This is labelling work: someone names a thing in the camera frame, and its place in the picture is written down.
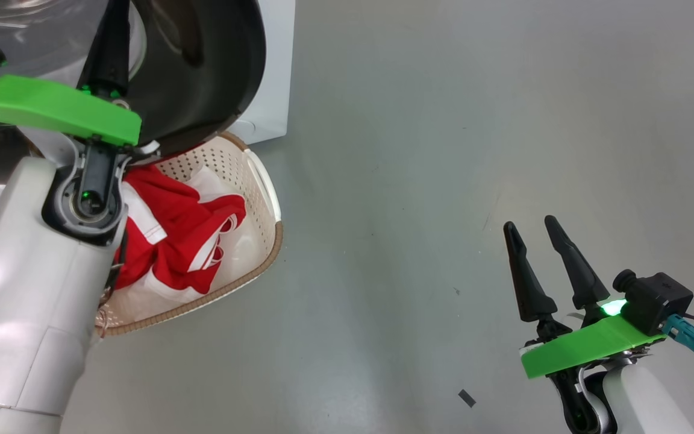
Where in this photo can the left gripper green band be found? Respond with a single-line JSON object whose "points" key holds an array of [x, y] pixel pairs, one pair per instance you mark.
{"points": [[52, 108]]}

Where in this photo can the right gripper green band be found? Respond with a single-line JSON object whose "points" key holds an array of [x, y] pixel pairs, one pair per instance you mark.
{"points": [[588, 352]]}

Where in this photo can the black round glass washer door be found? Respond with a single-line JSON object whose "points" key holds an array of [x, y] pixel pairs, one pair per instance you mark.
{"points": [[214, 60]]}

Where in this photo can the red and white garment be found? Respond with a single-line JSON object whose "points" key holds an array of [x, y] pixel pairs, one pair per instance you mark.
{"points": [[172, 229]]}

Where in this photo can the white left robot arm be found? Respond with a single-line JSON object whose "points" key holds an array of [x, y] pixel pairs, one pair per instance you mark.
{"points": [[15, 289]]}

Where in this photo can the white front-load washing machine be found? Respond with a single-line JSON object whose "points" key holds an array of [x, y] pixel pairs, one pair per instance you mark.
{"points": [[275, 60]]}

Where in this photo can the cream basket with brown rim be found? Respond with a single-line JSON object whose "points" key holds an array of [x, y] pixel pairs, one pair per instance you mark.
{"points": [[262, 241]]}

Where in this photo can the small black floor scrap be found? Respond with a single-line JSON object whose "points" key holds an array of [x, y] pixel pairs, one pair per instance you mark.
{"points": [[467, 398]]}

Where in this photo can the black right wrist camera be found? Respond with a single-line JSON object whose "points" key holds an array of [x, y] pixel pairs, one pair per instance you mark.
{"points": [[657, 298]]}

